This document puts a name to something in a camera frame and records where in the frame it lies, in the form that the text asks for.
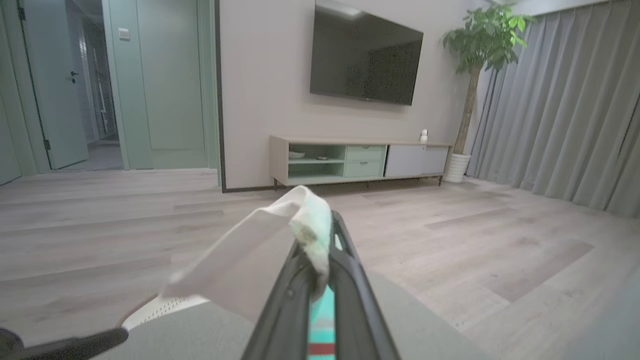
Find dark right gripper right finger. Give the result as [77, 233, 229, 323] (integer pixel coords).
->
[327, 210, 401, 360]

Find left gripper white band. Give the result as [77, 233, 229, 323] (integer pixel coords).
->
[0, 327, 130, 360]

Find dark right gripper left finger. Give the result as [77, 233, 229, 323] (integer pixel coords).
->
[241, 240, 321, 360]

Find red white basketball jersey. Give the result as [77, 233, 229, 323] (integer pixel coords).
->
[160, 185, 337, 360]

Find white perforated laundry basket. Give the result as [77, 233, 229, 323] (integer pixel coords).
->
[121, 294, 210, 332]

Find pale green TV cabinet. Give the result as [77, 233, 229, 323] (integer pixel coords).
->
[269, 134, 455, 192]

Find white ribbed plant pot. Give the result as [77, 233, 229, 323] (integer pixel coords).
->
[444, 152, 472, 184]

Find pale green room door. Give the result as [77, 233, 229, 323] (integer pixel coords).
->
[20, 0, 90, 171]

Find green potted tree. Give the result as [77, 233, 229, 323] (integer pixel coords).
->
[441, 2, 538, 157]

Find grey pleated curtain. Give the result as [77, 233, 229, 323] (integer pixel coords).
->
[465, 0, 640, 219]

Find black wall television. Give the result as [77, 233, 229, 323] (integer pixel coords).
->
[309, 0, 425, 107]

